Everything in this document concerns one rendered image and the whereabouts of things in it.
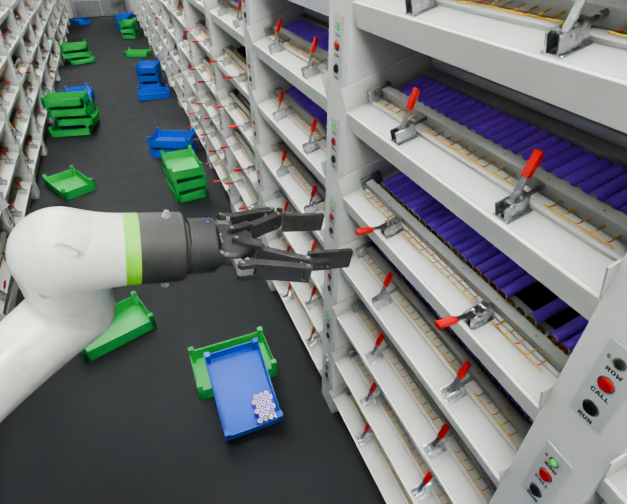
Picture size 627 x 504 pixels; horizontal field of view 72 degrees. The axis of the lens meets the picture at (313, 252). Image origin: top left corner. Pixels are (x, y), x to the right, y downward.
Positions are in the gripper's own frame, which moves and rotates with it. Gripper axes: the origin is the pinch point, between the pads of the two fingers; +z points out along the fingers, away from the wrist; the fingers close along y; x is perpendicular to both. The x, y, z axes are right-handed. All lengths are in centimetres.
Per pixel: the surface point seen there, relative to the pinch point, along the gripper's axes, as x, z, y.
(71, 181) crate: -114, -50, -257
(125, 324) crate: -109, -25, -104
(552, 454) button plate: -12.6, 21.2, 34.3
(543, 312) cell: -1.9, 28.5, 19.8
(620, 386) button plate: 4.0, 17.7, 36.1
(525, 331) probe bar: -3.7, 24.4, 21.1
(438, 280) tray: -7.3, 22.8, 4.0
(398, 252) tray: -8.2, 21.2, -6.4
